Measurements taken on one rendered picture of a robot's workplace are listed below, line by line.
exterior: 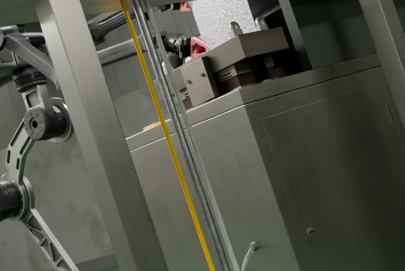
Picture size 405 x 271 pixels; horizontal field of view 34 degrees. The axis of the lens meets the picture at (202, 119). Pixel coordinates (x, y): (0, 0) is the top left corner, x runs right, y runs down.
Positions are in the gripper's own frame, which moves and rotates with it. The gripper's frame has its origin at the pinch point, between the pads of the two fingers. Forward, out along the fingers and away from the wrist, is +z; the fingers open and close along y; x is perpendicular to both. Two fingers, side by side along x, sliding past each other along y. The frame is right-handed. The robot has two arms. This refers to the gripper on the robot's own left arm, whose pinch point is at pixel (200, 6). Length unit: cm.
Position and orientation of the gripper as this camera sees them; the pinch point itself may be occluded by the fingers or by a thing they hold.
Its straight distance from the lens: 213.9
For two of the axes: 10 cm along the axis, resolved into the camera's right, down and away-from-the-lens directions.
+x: 1.3, -9.1, -3.9
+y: -7.6, 1.6, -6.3
